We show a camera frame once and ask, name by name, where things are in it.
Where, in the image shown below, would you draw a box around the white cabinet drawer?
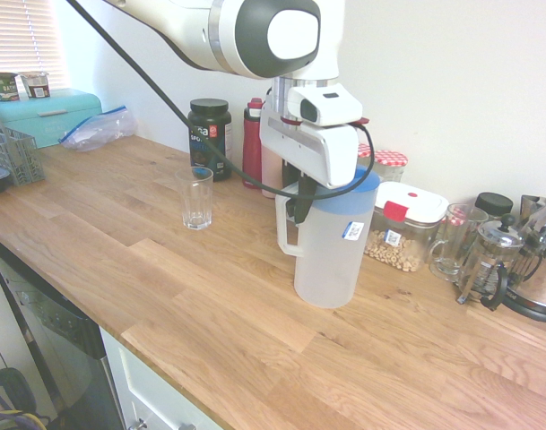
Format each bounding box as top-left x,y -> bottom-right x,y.
100,326 -> 236,430

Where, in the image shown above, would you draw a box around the pink water bottle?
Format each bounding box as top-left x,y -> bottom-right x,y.
260,146 -> 285,200

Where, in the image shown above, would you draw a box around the clear faceted drinking glass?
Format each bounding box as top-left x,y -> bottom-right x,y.
174,167 -> 214,231

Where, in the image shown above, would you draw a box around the black steel dishwasher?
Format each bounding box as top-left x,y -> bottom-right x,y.
0,232 -> 126,430

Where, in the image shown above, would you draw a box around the clear zip plastic bag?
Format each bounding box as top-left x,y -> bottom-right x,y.
57,105 -> 139,153

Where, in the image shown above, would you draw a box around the teal bread box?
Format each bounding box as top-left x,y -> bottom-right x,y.
0,88 -> 102,151

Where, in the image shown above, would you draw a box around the red water bottle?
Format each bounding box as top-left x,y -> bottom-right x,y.
242,97 -> 267,190

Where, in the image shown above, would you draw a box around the jar with black lid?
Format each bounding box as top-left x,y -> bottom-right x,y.
473,192 -> 515,221

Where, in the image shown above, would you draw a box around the brown oatmeal cup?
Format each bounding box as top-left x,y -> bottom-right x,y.
20,70 -> 51,99

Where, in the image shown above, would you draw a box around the cereal container white lid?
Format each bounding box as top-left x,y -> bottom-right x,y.
363,181 -> 450,273

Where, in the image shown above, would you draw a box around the translucent pitcher with blue lid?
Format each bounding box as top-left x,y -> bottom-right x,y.
274,164 -> 381,310

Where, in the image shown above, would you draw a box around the stainless steel kettle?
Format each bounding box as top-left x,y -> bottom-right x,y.
500,193 -> 546,323

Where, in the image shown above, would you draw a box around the green oatmeal cup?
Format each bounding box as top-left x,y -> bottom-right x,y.
0,72 -> 20,103

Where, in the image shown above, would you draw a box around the black protein powder tub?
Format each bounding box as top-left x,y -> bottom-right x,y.
186,98 -> 234,183

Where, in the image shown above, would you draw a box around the dark bag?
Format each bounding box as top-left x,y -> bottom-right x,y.
0,367 -> 52,430

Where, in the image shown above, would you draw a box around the glass french press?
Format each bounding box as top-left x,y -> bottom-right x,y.
455,213 -> 524,312

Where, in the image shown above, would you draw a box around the grey dish rack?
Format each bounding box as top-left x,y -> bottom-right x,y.
0,116 -> 47,187

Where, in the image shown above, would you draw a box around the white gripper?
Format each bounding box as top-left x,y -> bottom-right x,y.
259,100 -> 361,225

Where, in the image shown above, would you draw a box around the white window blinds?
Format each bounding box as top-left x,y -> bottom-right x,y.
0,0 -> 72,90

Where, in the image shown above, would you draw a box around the steel drawer handle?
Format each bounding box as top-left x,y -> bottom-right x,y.
134,417 -> 197,430

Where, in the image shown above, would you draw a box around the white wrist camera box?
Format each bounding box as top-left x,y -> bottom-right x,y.
286,83 -> 364,128

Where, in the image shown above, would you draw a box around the clear glass mug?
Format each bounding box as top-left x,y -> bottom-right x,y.
428,203 -> 490,282

